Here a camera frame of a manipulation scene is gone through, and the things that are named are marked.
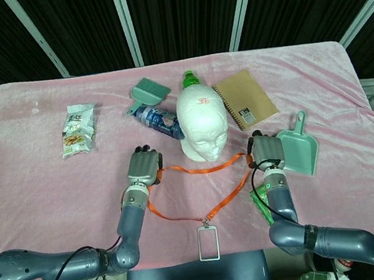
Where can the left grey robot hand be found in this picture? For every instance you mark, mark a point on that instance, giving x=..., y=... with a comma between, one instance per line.
x=142, y=168

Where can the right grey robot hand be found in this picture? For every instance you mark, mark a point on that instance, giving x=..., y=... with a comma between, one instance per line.
x=268, y=151

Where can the clear badge holder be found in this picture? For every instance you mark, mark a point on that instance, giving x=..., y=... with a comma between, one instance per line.
x=199, y=242

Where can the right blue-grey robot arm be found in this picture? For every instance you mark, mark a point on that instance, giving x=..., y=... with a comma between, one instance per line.
x=341, y=235

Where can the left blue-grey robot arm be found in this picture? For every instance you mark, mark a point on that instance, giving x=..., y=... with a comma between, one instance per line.
x=69, y=266

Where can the white foam mannequin head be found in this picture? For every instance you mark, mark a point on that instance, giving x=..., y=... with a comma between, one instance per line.
x=201, y=120

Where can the teal dustpan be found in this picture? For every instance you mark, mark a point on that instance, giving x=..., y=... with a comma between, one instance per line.
x=299, y=153

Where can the blue drink bottle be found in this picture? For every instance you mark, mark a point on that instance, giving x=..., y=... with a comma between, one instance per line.
x=156, y=119

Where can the green wet wipes pack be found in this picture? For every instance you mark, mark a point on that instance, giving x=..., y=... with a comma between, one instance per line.
x=260, y=203

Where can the brown spiral notebook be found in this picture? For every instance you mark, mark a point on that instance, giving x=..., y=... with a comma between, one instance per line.
x=247, y=97

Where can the pink plush tablecloth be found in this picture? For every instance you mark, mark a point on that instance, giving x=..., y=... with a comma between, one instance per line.
x=77, y=196

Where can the white snack bag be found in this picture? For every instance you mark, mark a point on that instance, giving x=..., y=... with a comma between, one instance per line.
x=77, y=133

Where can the teal hand brush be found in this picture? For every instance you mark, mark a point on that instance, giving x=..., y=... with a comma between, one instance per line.
x=149, y=91

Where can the green drink bottle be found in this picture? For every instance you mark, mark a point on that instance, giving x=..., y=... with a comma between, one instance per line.
x=190, y=80

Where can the white partition post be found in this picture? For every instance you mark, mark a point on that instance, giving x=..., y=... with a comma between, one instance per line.
x=39, y=38
x=127, y=23
x=363, y=9
x=241, y=5

